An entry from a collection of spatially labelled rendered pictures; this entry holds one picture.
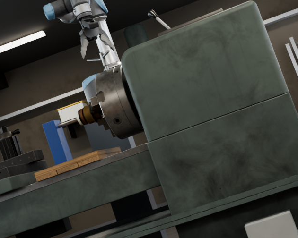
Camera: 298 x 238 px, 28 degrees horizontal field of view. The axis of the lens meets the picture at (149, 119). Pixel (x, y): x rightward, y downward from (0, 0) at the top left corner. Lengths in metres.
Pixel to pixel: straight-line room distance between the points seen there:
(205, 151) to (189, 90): 0.25
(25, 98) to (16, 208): 7.75
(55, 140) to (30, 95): 7.64
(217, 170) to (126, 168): 0.39
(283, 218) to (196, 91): 0.59
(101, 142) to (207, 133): 0.90
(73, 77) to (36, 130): 1.10
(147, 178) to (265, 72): 0.64
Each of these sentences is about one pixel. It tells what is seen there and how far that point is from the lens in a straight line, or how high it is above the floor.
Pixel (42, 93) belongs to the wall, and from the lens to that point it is 10.29.
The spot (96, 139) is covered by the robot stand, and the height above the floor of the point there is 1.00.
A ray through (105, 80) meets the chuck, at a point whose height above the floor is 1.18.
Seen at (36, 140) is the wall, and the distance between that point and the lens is 10.28.
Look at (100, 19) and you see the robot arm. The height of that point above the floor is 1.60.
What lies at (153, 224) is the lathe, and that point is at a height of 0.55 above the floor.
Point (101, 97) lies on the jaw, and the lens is 2.53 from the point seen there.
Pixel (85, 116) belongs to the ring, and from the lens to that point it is 2.66.
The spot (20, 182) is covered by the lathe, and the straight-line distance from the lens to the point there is 2.68.
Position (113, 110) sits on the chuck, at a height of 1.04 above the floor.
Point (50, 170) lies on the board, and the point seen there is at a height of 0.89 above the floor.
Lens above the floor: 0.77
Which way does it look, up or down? 4 degrees up
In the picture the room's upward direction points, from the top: 19 degrees counter-clockwise
